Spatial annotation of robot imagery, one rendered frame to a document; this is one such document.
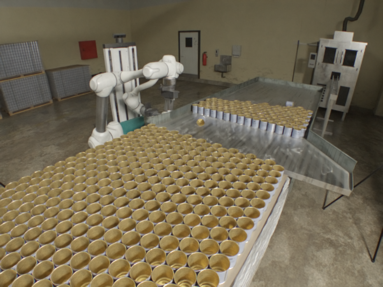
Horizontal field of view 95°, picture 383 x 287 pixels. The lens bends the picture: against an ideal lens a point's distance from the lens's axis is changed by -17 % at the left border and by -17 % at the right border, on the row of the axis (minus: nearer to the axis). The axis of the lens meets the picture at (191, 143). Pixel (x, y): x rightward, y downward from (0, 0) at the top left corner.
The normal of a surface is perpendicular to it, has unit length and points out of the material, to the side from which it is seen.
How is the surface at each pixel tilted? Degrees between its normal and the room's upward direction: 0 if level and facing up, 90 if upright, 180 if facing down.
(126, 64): 90
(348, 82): 90
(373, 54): 90
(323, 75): 90
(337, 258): 0
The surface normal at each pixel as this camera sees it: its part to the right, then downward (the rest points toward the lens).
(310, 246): 0.00, -0.88
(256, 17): -0.58, 0.38
